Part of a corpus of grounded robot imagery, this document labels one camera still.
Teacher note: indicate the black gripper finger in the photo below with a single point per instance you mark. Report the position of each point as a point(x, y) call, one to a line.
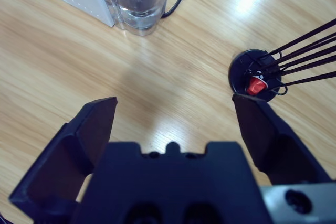
point(73, 150)
point(270, 142)

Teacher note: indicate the red coffee capsule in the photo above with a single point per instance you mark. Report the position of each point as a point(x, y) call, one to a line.
point(256, 85)

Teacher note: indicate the black capsule holder with rods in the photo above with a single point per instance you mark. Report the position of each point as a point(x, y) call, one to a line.
point(241, 72)

